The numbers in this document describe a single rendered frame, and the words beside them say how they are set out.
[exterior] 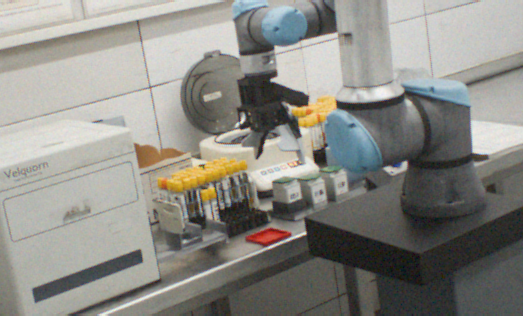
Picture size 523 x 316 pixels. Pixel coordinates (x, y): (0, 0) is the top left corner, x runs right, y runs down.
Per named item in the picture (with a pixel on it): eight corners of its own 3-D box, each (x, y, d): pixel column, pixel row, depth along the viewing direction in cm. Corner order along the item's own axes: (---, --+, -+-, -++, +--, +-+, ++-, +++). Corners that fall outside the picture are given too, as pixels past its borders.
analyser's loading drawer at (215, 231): (140, 276, 172) (135, 250, 171) (123, 269, 177) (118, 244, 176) (229, 242, 182) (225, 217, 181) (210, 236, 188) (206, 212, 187)
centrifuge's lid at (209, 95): (177, 58, 235) (165, 61, 242) (198, 153, 237) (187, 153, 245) (250, 42, 243) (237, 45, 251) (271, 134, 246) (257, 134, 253)
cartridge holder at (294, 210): (295, 221, 194) (292, 205, 194) (267, 215, 202) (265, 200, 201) (313, 213, 197) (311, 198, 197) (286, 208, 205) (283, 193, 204)
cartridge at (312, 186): (314, 209, 200) (309, 180, 199) (300, 206, 204) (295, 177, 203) (328, 204, 202) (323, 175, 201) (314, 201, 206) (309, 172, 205)
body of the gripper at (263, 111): (239, 133, 194) (230, 77, 192) (269, 123, 199) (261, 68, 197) (263, 135, 188) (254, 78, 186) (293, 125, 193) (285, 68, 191)
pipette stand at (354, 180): (349, 191, 209) (343, 149, 207) (326, 188, 215) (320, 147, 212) (377, 179, 215) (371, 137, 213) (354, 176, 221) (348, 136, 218)
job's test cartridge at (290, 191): (289, 213, 196) (285, 184, 195) (275, 210, 200) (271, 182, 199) (303, 207, 199) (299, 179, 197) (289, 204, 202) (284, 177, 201)
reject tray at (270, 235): (265, 246, 182) (265, 242, 182) (245, 240, 188) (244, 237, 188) (292, 236, 186) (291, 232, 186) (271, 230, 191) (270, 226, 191)
